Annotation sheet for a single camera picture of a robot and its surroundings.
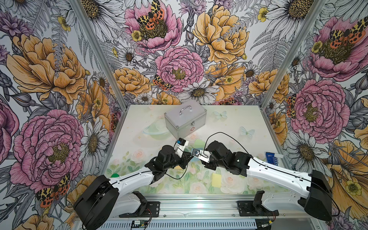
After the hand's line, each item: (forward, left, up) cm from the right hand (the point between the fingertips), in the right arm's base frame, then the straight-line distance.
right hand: (204, 157), depth 78 cm
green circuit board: (-27, +34, -14) cm, 46 cm away
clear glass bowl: (+29, +30, -14) cm, 44 cm away
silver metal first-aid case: (+27, +10, +2) cm, 28 cm away
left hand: (+1, +7, -3) cm, 8 cm away
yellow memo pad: (-9, -7, -14) cm, 18 cm away
